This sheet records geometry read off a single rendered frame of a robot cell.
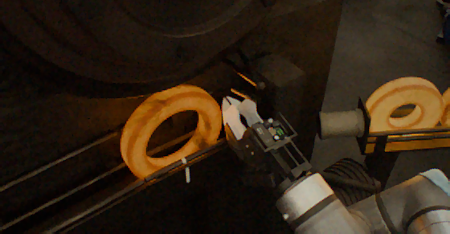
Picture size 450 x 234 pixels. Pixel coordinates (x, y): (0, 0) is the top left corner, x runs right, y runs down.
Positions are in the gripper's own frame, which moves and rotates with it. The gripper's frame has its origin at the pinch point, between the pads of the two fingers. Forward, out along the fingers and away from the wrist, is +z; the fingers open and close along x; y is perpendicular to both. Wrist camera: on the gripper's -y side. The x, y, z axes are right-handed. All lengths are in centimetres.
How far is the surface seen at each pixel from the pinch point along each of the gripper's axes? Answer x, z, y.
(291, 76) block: -11.1, -3.0, 6.2
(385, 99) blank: -26.3, -15.4, 5.4
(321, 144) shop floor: -70, 3, -79
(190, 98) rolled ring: 9.8, -0.5, 8.9
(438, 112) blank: -36.2, -23.0, 4.4
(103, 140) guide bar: 23.6, 3.6, -0.1
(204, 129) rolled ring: 6.8, -2.5, -0.3
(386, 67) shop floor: -142, 23, -86
